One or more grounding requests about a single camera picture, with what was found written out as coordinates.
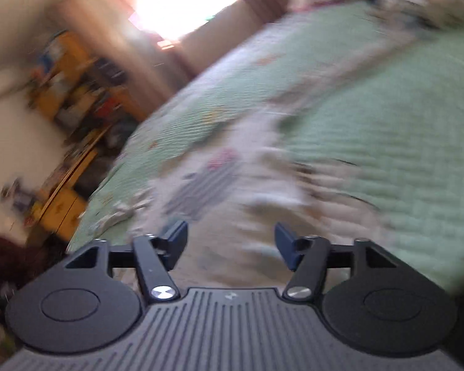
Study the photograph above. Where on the green quilted bee bedspread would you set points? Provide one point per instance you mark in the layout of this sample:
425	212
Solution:
390	104

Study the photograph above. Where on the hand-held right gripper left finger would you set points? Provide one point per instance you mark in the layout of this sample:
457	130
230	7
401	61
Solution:
176	239

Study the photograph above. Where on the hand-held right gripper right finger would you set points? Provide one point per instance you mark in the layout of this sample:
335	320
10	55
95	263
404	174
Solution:
288	245

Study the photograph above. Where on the wooden desk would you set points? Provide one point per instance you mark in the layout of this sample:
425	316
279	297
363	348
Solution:
62	208

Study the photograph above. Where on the dark furniture piece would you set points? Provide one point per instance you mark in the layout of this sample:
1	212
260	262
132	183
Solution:
19	266

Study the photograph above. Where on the white star-print garment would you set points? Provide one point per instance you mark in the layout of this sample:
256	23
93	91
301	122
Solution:
201	193

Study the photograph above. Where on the wooden bookshelf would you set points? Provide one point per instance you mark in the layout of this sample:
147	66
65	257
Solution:
62	85

